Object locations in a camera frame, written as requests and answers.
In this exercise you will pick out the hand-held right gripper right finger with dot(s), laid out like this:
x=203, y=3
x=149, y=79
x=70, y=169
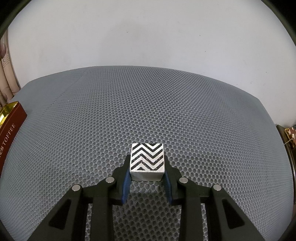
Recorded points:
x=168, y=185

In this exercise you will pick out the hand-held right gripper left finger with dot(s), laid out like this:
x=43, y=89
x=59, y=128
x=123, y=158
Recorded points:
x=126, y=185

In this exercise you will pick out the black white zigzag cube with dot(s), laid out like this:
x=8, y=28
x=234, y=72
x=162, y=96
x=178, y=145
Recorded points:
x=146, y=160

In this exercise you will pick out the red tin box gold inside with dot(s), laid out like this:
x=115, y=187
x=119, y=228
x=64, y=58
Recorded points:
x=11, y=127

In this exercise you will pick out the grey honeycomb mat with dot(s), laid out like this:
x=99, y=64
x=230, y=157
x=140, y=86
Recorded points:
x=150, y=104

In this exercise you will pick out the brown patterned box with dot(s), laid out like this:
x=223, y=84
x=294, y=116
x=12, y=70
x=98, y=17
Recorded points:
x=290, y=134

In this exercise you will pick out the beige patterned curtain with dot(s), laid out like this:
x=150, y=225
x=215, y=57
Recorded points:
x=7, y=76

